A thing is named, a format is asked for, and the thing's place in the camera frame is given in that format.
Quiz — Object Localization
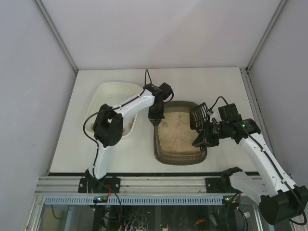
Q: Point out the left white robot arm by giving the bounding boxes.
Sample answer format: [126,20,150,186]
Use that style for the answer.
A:
[83,82,174,187]

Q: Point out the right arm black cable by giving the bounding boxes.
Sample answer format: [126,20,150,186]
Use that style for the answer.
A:
[209,96,308,224]

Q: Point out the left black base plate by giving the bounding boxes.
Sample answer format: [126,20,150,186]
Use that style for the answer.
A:
[78,176,121,193]

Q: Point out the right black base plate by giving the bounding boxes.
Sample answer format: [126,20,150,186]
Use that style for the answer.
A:
[205,167,243,193]

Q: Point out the black slotted litter scoop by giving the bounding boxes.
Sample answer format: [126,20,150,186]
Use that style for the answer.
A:
[189,102,209,152]

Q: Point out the brown translucent litter box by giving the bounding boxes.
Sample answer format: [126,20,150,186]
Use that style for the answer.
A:
[154,101,207,166]

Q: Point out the aluminium mounting rail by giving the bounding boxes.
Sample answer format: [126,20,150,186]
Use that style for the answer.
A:
[35,176,219,195]

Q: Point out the white plastic tray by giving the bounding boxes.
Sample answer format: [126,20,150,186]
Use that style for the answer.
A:
[85,81,142,138]

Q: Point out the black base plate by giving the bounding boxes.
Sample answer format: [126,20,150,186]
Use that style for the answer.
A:
[205,167,243,193]
[78,176,121,193]

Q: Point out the right aluminium side rail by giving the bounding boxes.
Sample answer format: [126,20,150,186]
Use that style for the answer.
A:
[239,67,275,155]

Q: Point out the grey slotted cable duct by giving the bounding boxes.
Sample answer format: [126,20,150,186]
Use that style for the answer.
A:
[44,195,224,205]

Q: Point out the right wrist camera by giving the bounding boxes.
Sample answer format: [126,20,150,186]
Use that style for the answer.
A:
[206,109,216,118]

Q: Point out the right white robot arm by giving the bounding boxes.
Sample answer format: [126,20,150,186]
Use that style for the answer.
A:
[190,103,308,226]

